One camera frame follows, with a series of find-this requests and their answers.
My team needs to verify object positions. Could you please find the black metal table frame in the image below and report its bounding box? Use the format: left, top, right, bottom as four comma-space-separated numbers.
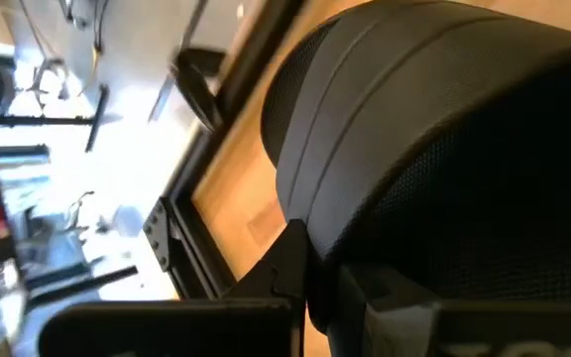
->
141, 0, 311, 301

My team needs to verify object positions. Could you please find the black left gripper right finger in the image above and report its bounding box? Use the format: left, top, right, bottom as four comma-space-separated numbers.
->
324, 262, 571, 357

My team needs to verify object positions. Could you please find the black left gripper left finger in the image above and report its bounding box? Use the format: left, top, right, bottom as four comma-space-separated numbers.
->
39, 217, 309, 357

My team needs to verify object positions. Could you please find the small black bracket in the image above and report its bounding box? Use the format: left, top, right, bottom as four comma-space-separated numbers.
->
170, 47, 228, 134

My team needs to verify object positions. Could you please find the black rubber slide sandal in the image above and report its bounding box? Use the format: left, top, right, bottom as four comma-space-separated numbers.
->
260, 0, 571, 333

